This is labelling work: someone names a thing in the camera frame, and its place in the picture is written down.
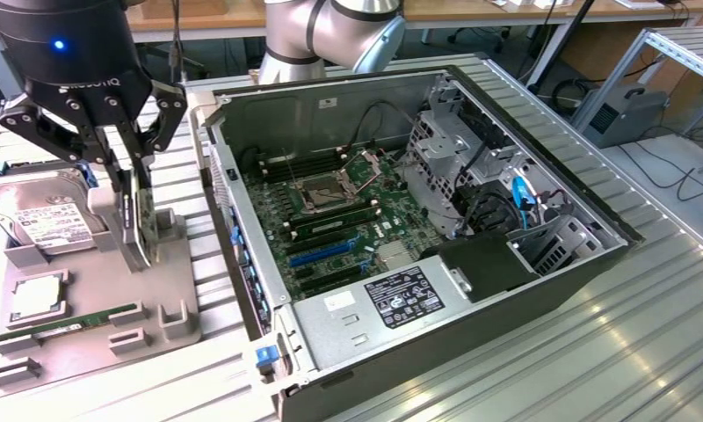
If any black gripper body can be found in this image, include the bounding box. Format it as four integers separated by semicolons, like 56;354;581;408
0;0;152;128

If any graphics card with black fan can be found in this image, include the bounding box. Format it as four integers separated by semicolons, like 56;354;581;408
112;169;160;270

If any silver office chair base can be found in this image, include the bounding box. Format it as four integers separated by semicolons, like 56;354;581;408
136;41;207;84

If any silver hard disk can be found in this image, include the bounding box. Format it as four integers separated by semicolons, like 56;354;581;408
0;169;110;257

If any thin locking lever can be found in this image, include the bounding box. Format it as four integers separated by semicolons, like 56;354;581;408
279;146;300;191

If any CPU socket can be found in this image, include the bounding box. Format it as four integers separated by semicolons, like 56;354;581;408
291;172;359;217

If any metal socket cover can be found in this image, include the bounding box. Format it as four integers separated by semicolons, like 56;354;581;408
335;148;383;195

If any silver CPU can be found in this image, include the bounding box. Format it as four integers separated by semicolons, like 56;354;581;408
9;278;66;318

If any grey parts rack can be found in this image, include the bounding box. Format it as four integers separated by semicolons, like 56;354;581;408
0;185;204;402

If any installed RAM stick with label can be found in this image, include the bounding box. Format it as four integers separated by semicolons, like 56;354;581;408
290;211;384;242

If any black long expansion slot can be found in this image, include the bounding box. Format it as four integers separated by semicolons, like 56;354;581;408
298;265;368;295
283;236;352;258

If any blue expansion slot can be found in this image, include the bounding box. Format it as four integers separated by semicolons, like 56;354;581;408
288;244;356;269

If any black short expansion slot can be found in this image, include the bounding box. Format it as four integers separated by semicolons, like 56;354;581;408
295;263;332;282

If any green RAM stick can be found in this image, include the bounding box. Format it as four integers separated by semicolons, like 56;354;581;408
0;302;140;343

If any green motherboard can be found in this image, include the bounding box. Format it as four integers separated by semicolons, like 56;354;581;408
242;147;450;302

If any silver metal drive cage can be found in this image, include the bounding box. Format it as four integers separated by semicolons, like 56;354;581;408
403;72;538;207

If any silver chipset heatsink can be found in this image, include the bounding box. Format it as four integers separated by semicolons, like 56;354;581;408
375;244;422;271

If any black office chair base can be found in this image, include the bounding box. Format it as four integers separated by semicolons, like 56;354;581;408
419;25;512;46

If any silver power supply unit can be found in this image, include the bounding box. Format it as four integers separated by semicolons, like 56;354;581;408
278;254;475;375

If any black plastic shroud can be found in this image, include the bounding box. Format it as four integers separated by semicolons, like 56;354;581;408
418;230;544;304

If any black slanted pole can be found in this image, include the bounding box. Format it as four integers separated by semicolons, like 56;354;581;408
526;0;597;96

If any silver perforated disk bay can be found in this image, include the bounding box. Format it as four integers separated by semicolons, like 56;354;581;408
506;210;629;278

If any open black PC case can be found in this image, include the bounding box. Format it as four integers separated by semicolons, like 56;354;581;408
184;64;647;422

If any thin grey hanging cable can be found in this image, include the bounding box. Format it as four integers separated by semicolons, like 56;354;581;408
166;0;183;85

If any wooden desk white frame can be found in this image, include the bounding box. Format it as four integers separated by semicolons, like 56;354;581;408
403;0;703;87
0;0;270;102

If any black looped wire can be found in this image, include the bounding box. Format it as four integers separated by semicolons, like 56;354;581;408
346;99;418;149

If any black wire bundle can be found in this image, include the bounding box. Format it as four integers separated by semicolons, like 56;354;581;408
448;144;526;236

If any blue disk wire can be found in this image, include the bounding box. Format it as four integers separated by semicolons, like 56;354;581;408
510;174;535;232

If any coiled black cable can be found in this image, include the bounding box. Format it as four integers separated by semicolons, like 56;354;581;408
549;77;588;111

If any thin red black wire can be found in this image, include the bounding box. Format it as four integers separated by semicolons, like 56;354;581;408
535;188;571;210

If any grey box with handle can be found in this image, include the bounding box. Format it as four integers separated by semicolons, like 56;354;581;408
579;85;668;149

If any aluminium profile frame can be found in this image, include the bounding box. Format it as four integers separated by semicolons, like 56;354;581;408
571;24;703;146

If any black floor cable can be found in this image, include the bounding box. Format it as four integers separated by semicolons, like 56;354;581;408
617;127;703;203

